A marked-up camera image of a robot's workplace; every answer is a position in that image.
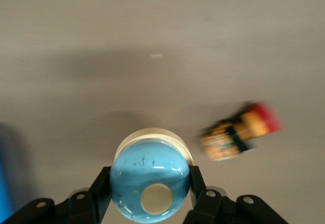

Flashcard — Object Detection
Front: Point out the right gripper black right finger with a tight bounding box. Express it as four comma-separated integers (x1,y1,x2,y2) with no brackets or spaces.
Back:
185,165,289,224

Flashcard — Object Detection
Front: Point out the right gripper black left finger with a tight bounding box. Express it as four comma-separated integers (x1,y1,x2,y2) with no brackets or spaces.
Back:
6,166,114,224

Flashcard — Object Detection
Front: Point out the blue dome bell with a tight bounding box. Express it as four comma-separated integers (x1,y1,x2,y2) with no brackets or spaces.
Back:
109,127,196,222

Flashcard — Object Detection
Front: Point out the red yellow emergency stop button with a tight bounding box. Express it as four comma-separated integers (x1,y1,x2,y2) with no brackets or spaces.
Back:
199,101,282,162

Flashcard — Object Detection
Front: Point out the blue plastic tray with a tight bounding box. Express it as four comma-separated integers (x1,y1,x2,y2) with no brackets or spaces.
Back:
0,122,16,217

